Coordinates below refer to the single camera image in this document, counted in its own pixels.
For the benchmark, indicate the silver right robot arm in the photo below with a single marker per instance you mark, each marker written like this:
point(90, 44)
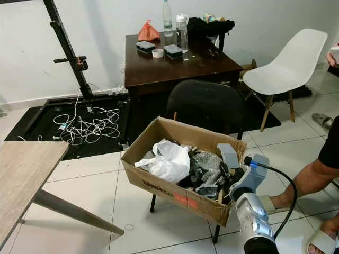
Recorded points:
point(257, 222)

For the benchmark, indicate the crumpled clear plastic trash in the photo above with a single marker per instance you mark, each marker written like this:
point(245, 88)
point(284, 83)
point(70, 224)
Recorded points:
point(206, 163)

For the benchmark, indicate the person's hand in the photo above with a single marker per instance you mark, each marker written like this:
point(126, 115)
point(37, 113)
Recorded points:
point(333, 55)

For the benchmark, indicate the white plastic bag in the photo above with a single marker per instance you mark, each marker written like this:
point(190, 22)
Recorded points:
point(167, 161)

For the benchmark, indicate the black floor mat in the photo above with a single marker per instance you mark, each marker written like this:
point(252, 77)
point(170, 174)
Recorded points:
point(270, 119)

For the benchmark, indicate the brown cardboard box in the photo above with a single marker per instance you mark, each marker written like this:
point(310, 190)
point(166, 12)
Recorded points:
point(164, 193)

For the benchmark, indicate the person's bare leg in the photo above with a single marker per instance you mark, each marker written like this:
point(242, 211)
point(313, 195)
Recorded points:
point(310, 177)

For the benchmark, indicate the black padded chair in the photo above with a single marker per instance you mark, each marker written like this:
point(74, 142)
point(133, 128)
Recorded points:
point(206, 103)

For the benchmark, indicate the grey slipper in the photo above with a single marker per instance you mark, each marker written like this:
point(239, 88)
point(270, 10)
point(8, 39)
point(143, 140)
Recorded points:
point(323, 123)

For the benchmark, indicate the person's foot in slipper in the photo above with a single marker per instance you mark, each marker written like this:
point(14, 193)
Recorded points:
point(323, 238)

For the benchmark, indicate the dark brown wooden desk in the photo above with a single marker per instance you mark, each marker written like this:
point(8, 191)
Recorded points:
point(180, 69)

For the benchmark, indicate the white plastic chair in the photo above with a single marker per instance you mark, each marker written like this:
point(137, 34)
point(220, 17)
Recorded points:
point(291, 61)

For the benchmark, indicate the light wooden table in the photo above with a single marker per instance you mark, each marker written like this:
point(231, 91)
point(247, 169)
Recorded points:
point(26, 180)

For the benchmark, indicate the small black lidded box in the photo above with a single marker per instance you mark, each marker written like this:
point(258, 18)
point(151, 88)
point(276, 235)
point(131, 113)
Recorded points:
point(173, 51)
point(145, 46)

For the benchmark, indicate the white tape roll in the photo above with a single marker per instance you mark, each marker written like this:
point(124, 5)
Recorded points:
point(158, 53)

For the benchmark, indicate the clear tumbler with lid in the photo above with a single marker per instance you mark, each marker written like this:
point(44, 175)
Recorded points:
point(182, 34)

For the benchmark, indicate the black fabric bag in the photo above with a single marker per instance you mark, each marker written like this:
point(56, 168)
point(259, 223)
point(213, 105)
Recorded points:
point(209, 26)

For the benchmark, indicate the orange plastic bag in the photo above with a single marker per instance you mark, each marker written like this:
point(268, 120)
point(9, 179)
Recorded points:
point(148, 33)

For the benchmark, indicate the clear plastic water bottle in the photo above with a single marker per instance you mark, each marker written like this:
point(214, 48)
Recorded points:
point(167, 22)

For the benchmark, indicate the black metal stand pole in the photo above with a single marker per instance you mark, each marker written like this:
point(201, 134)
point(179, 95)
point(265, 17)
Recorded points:
point(69, 47)

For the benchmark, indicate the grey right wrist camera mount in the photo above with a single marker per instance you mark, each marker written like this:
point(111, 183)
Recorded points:
point(253, 177)

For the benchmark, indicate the black floor base plate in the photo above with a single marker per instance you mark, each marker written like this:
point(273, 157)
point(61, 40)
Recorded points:
point(37, 121)

